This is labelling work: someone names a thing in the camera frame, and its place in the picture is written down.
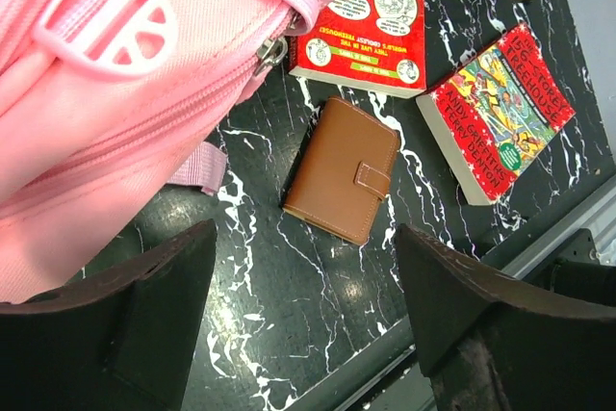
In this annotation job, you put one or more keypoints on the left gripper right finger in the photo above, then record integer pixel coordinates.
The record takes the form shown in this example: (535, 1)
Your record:
(488, 341)

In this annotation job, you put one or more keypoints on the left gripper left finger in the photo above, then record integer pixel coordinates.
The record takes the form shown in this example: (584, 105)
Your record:
(121, 339)

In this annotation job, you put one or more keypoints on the colourful treehouse paperback book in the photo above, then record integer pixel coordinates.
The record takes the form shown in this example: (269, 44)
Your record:
(494, 115)

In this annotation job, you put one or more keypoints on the pink student backpack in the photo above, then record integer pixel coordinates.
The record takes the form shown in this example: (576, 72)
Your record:
(103, 102)

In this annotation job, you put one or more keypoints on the brown leather wallet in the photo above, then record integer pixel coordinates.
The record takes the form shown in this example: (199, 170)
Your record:
(344, 173)

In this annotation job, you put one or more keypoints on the red comic paperback book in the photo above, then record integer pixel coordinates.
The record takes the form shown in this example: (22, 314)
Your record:
(372, 45)

